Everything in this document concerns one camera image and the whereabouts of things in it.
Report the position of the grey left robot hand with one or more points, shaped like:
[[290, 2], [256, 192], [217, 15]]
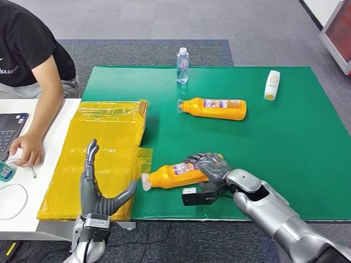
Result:
[[90, 199]]

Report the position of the person's hand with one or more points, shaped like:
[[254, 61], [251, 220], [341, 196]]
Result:
[[29, 149]]

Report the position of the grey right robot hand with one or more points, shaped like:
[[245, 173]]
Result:
[[215, 168]]

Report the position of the orange bottle with clear cap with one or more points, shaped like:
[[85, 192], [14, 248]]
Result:
[[167, 178], [217, 112]]

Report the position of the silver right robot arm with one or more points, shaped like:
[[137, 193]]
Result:
[[274, 214]]

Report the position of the person's forearm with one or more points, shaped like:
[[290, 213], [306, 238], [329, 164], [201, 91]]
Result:
[[44, 109]]

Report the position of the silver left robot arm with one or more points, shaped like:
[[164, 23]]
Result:
[[94, 252]]

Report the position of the clear water bottle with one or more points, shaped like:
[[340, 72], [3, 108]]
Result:
[[183, 69]]

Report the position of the white lotion bottle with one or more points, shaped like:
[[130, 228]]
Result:
[[271, 87]]

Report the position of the white desk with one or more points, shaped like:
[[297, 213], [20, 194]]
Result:
[[52, 145]]

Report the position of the dark laptop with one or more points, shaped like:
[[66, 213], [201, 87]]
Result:
[[9, 130]]

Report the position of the yellow plastic wrapped package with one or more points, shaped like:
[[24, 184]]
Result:
[[109, 130]]

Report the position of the green table mat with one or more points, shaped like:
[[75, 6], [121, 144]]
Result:
[[274, 145]]

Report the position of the person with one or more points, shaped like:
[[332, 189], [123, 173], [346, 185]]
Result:
[[22, 43]]

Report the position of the red framed display board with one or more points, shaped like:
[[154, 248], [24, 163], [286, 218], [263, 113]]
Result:
[[340, 32]]

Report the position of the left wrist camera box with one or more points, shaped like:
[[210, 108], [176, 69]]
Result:
[[96, 225]]

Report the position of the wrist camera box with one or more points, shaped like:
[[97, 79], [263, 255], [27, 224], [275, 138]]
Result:
[[195, 199], [96, 225]]

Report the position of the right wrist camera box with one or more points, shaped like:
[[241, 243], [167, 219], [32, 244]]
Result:
[[195, 199]]

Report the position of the grey metal bracket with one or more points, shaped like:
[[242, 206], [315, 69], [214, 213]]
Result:
[[126, 225]]

